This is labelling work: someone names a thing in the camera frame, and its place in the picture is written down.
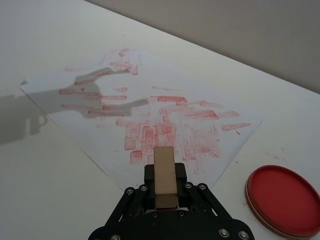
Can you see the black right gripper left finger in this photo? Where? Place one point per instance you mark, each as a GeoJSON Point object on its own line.
{"type": "Point", "coordinates": [149, 180]}

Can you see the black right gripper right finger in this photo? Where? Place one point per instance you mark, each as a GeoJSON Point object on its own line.
{"type": "Point", "coordinates": [181, 175]}

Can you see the wooden stamp block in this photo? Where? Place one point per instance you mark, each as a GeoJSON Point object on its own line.
{"type": "Point", "coordinates": [163, 172]}

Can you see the white paper with red stamps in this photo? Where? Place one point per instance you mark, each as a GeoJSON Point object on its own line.
{"type": "Point", "coordinates": [175, 100]}

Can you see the round red ink pad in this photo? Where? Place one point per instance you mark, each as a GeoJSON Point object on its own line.
{"type": "Point", "coordinates": [285, 197]}

